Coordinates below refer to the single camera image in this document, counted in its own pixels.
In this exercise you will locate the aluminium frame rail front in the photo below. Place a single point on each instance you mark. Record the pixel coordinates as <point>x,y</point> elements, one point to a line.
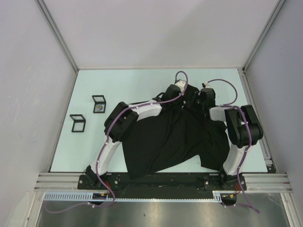
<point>256,182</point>

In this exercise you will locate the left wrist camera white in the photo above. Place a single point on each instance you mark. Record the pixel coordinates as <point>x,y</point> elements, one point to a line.
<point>181,84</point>

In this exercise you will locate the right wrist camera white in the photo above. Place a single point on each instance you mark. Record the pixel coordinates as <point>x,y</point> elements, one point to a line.
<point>206,85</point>

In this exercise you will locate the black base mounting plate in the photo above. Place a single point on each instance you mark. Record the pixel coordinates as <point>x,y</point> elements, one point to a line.
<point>161,183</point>

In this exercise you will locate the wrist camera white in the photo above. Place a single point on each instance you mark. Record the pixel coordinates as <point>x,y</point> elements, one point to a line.
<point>181,84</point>
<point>206,85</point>

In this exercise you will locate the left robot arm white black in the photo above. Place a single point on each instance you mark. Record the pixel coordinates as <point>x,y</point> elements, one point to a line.
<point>121,122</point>

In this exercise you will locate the aluminium post left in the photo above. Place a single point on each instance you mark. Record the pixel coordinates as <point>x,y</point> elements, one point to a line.
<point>57,34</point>

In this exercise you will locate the aluminium post right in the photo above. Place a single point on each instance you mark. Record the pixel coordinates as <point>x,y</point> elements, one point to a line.
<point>265,31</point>

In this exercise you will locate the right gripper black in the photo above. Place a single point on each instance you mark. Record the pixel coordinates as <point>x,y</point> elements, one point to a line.
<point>196,95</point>

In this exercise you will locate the black frame box far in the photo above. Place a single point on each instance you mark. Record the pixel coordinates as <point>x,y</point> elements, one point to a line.
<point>99,100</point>

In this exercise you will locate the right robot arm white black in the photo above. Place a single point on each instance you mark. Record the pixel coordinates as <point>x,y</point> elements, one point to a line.
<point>244,131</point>

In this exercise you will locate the white slotted cable duct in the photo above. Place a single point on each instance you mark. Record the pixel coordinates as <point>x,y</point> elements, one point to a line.
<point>101,197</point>

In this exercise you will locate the aluminium post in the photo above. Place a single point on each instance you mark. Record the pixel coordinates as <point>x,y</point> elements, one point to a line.
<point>265,31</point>
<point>57,34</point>

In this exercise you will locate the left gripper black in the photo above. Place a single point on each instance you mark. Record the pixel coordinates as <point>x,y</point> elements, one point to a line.
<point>181,103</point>

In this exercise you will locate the black t-shirt garment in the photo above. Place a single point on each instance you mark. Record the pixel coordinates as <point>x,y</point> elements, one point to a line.
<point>173,137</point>

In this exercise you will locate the black frame box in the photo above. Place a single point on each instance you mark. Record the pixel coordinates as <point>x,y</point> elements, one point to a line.
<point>79,123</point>
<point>99,100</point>

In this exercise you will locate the black frame box near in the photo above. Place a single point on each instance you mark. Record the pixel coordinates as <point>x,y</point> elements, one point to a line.
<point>79,123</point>

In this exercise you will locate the white round brooch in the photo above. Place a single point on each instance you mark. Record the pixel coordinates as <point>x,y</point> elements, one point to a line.
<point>98,108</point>

